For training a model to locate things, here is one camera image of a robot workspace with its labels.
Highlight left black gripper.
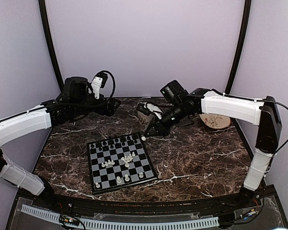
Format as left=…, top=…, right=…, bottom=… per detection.
left=71, top=93, right=120, bottom=117

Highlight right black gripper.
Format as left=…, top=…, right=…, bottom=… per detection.
left=144, top=102, right=187, bottom=137

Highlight black grey chessboard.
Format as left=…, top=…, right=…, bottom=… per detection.
left=86, top=133, right=157, bottom=195

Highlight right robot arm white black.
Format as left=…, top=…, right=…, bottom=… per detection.
left=144, top=87, right=282, bottom=208

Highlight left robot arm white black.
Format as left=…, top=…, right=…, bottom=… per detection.
left=0, top=98, right=120, bottom=209

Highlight beige bowl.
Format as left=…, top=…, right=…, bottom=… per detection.
left=199, top=114, right=231, bottom=130

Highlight cream floral mug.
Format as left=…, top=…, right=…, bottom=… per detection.
left=136, top=102, right=154, bottom=133

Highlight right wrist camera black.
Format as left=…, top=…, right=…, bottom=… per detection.
left=160, top=80, right=189, bottom=104

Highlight left black frame post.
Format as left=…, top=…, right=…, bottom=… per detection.
left=38, top=0, right=64, bottom=92

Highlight black frame post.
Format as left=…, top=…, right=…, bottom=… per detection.
left=225, top=0, right=252, bottom=94
left=38, top=0, right=64, bottom=92

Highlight black front rail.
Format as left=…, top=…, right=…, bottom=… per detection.
left=16, top=184, right=276, bottom=216

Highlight right black frame post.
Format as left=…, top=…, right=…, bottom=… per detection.
left=225, top=0, right=252, bottom=94

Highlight white slotted cable duct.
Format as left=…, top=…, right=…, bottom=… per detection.
left=20, top=204, right=219, bottom=230

